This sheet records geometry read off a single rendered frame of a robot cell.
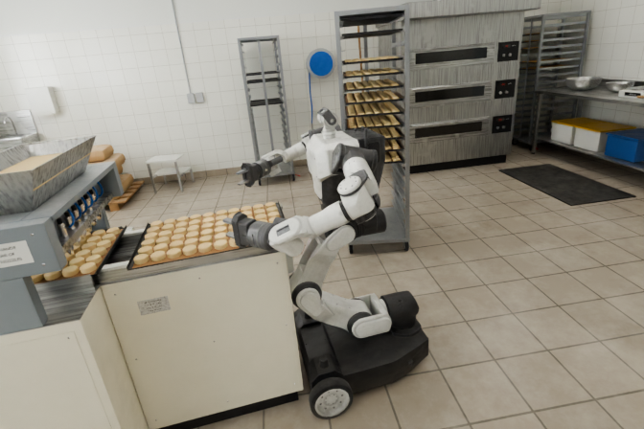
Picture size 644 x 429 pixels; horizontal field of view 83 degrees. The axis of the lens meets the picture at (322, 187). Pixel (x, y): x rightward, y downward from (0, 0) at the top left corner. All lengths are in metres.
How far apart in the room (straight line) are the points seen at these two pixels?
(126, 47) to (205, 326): 4.52
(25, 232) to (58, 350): 0.42
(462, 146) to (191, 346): 4.17
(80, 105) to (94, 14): 1.18
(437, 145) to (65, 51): 4.89
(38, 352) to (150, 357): 0.41
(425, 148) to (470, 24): 1.52
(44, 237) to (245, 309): 0.76
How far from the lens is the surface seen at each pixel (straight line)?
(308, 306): 1.76
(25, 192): 1.43
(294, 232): 1.09
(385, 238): 2.98
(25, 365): 1.61
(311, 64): 5.25
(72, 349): 1.53
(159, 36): 5.55
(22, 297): 1.46
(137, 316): 1.66
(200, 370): 1.82
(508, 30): 5.20
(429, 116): 4.82
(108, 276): 1.59
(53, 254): 1.36
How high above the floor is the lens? 1.57
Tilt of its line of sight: 20 degrees down
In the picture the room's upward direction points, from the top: 5 degrees counter-clockwise
